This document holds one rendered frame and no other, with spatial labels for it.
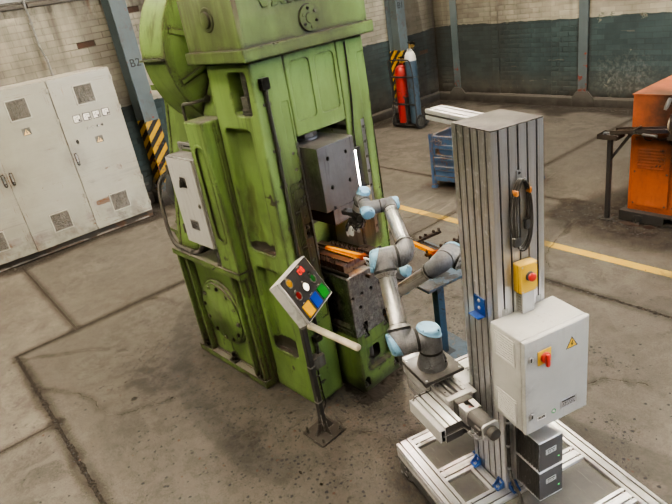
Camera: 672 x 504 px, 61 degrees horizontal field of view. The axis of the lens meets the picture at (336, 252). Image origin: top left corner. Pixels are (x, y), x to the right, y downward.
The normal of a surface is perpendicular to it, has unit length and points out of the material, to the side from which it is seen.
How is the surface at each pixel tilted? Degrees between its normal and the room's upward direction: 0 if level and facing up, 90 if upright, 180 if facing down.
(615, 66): 86
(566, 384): 90
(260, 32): 90
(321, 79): 90
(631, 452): 0
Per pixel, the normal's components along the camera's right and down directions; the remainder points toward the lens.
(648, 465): -0.15, -0.90
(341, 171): 0.68, 0.21
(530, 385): 0.41, 0.33
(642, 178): -0.76, 0.38
